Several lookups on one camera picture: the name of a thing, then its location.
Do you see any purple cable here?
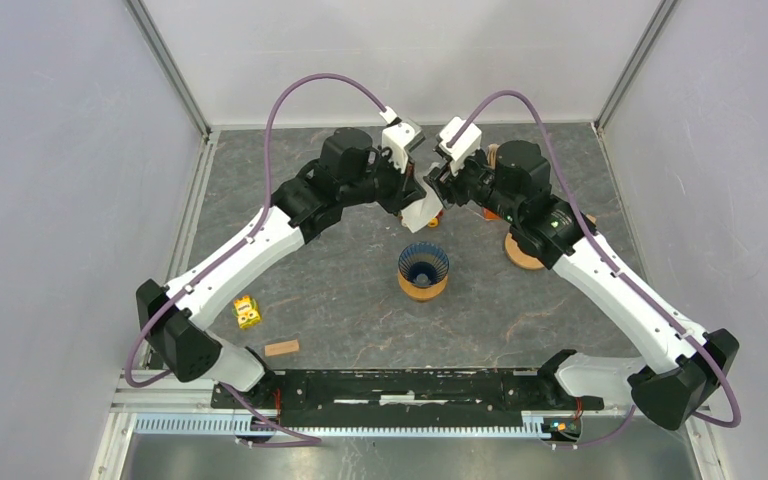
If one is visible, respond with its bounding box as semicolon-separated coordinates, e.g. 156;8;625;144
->
124;72;400;449
447;89;743;452

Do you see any blue plastic dripper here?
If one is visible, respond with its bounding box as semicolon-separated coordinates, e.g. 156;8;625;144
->
397;242;450;288

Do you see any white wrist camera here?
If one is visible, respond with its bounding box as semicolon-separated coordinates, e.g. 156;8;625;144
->
437;116;482;176
382;117;425;173

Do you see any toy brick car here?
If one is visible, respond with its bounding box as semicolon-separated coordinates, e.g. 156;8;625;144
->
427;211;443;228

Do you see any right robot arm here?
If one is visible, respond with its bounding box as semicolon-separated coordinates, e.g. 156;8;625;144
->
426;140;740;430

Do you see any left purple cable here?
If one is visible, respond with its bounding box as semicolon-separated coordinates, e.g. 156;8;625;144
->
124;72;400;449

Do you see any white slotted cable duct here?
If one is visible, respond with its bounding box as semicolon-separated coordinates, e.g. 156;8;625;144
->
132;411;572;440

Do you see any orange coffee filter box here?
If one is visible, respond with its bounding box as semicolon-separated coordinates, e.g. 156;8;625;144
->
480;142;502;223

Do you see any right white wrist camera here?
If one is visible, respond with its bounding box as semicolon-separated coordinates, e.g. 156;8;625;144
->
437;116;482;176

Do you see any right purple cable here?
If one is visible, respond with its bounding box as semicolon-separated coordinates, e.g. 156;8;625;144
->
447;89;743;452

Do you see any white paper coffee filter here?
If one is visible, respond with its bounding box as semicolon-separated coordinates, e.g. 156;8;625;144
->
400;180;443;233

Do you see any small wooden block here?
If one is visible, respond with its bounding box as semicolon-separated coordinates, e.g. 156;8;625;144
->
264;339;300;357

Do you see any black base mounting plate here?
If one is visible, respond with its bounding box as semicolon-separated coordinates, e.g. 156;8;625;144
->
242;368;605;428

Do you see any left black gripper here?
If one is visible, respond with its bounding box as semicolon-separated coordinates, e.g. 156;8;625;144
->
340;146;427;218

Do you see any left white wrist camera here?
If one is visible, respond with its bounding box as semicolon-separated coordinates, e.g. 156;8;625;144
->
382;117;425;173

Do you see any wooden ring stand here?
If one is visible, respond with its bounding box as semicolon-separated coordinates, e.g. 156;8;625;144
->
397;274;449;303
503;233;545;271

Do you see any yellow juice carton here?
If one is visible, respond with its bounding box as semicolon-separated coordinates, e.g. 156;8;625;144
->
232;295;262;330

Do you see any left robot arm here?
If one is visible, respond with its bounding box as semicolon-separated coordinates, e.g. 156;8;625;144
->
136;122;426;408

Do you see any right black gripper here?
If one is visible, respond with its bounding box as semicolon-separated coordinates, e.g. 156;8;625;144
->
424;147;521;223

